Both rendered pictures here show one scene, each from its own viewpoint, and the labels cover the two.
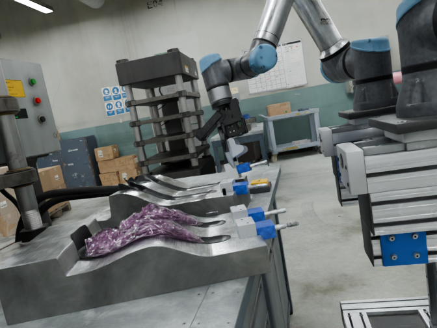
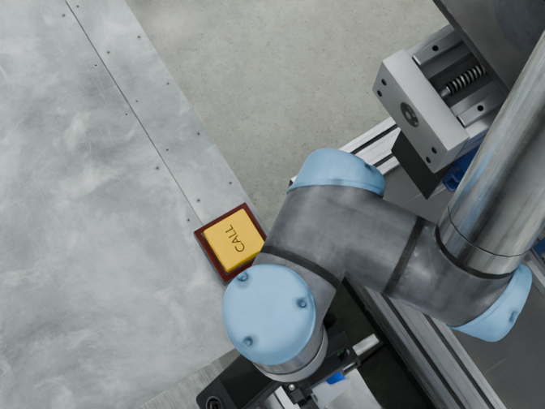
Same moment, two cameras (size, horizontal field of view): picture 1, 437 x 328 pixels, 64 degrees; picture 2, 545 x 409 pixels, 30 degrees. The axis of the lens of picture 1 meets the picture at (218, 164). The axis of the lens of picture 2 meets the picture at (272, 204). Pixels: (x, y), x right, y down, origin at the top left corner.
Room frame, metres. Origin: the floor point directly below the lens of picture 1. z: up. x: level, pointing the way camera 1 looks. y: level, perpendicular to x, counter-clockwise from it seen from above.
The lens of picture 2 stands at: (1.09, 0.10, 2.10)
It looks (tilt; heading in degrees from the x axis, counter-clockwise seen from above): 74 degrees down; 305
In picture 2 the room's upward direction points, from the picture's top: 10 degrees clockwise
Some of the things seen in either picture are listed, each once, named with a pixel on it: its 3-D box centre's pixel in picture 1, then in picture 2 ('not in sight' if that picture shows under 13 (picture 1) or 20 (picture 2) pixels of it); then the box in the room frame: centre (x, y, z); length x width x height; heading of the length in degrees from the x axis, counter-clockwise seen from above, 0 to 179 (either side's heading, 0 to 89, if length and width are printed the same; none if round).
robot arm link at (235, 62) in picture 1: (244, 67); (341, 226); (1.17, -0.14, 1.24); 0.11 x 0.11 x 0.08; 19
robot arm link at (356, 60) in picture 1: (369, 57); not in sight; (1.20, -0.56, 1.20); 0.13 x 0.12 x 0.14; 19
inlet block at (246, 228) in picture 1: (268, 228); not in sight; (0.72, -0.08, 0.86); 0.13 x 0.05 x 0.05; 93
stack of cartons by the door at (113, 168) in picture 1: (118, 163); not in sight; (7.55, 2.12, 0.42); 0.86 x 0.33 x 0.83; 81
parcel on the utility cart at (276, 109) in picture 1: (278, 110); not in sight; (6.85, -1.34, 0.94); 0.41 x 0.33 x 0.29; 89
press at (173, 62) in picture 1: (173, 125); not in sight; (5.68, 0.59, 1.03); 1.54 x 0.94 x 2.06; 171
